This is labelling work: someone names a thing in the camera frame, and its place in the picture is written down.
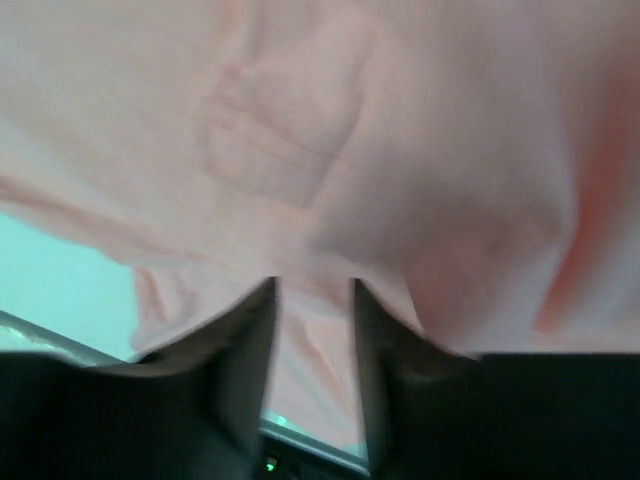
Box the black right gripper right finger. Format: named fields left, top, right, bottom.
left=352, top=279, right=475, bottom=475

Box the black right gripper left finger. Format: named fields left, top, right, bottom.
left=91, top=277, right=278, bottom=470

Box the pink t shirt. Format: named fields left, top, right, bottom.
left=1, top=1, right=639, bottom=447

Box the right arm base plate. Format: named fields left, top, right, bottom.
left=252, top=417, right=370, bottom=480

